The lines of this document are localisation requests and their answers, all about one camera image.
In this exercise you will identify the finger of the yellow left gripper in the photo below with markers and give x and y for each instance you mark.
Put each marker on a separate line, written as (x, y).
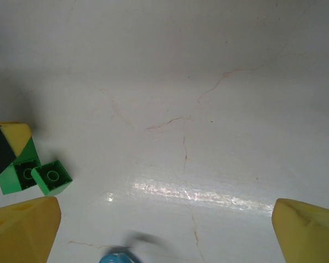
(0, 148)

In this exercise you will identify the blue stethoscope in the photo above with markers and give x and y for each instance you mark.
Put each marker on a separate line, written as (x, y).
(112, 259)

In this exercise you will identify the green square lego brick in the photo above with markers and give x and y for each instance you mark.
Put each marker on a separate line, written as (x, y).
(8, 180)

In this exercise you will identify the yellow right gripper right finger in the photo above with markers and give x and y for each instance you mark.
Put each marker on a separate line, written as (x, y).
(309, 235)

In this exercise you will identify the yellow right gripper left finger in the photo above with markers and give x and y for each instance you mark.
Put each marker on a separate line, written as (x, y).
(19, 233)

